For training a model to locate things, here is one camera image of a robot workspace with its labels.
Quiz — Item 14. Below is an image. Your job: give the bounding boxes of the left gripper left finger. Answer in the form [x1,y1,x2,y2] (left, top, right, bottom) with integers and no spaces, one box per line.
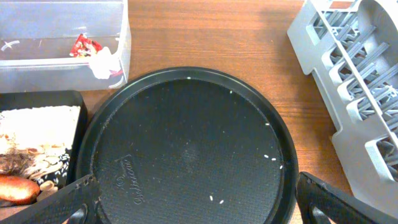
[1,174,101,223]

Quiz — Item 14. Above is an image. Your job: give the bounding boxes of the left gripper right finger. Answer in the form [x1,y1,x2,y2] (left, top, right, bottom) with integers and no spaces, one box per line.
[295,172,397,224]

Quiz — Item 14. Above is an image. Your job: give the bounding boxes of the rice and peanut scraps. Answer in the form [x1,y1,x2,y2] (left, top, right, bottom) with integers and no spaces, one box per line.
[0,105,81,200]

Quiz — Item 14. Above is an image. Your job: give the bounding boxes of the orange carrot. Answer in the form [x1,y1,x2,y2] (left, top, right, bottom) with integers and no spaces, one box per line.
[1,175,40,205]

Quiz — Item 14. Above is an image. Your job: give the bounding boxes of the brown food scrap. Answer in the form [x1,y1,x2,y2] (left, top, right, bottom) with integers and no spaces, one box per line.
[1,152,33,176]

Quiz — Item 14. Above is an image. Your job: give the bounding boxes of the white tissue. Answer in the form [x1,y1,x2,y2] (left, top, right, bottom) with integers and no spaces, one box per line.
[89,47,121,80]

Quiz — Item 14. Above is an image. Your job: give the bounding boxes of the red snack wrapper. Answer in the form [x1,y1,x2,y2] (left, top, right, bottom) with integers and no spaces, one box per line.
[69,34,103,57]

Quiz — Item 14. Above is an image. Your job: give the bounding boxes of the grey plate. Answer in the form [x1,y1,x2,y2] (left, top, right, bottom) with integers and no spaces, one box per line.
[358,0,397,70]

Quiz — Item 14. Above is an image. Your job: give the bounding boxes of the black rectangular waste bin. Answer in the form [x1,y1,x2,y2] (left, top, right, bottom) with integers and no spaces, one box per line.
[1,90,98,223]

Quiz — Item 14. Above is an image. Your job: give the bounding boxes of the clear plastic waste bin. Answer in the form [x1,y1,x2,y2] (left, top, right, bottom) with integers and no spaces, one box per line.
[1,0,131,93]

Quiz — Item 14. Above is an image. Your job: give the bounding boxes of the grey plastic dishwasher rack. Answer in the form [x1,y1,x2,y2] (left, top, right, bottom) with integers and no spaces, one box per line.
[287,0,397,217]

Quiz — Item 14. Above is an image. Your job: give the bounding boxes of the round black serving tray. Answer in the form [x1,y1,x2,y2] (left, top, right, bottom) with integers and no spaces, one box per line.
[75,67,298,223]

